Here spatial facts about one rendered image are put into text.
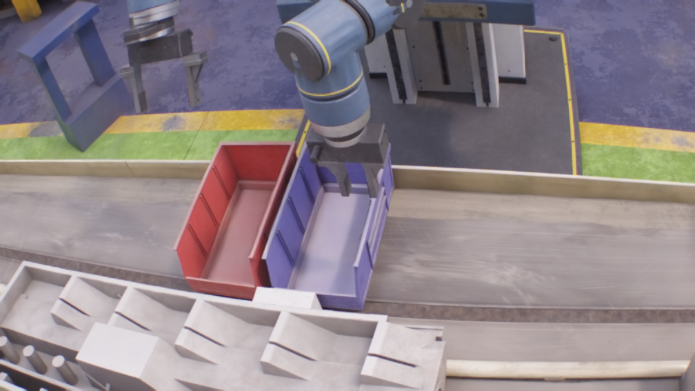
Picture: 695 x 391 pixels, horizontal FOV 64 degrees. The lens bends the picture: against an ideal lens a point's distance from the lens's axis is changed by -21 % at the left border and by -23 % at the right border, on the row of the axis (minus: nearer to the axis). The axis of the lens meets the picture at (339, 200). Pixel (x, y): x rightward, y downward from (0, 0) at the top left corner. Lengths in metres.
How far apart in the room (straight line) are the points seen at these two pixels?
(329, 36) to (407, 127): 1.33
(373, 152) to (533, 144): 1.13
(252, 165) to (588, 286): 0.84
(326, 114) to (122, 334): 0.56
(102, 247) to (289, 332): 0.74
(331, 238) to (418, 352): 0.49
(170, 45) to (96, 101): 2.20
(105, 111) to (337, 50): 2.55
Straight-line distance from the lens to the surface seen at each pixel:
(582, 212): 1.53
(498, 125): 2.30
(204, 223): 1.54
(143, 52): 1.29
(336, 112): 1.10
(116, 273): 1.70
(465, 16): 1.74
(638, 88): 3.11
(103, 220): 1.84
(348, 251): 1.50
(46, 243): 1.92
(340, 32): 1.03
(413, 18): 1.15
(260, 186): 1.67
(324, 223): 1.56
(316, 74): 1.03
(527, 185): 1.53
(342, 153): 1.20
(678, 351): 1.36
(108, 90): 3.47
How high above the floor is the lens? 1.91
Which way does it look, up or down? 47 degrees down
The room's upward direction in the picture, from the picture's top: 17 degrees counter-clockwise
